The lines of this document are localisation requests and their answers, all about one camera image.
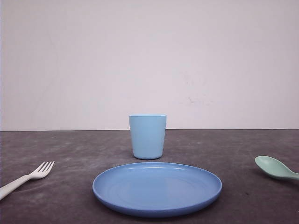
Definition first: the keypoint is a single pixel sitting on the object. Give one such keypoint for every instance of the light blue plastic cup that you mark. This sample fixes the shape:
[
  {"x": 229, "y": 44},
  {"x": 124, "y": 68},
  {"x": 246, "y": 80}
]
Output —
[{"x": 147, "y": 135}]

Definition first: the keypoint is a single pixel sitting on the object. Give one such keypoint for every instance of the white plastic fork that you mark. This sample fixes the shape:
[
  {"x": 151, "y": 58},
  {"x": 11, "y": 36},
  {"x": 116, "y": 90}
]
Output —
[{"x": 41, "y": 172}]

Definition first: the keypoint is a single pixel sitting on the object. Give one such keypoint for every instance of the blue plastic plate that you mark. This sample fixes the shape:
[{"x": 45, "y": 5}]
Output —
[{"x": 156, "y": 189}]

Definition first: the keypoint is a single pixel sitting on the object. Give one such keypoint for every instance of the mint green plastic spoon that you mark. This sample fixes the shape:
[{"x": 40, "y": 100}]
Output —
[{"x": 275, "y": 168}]

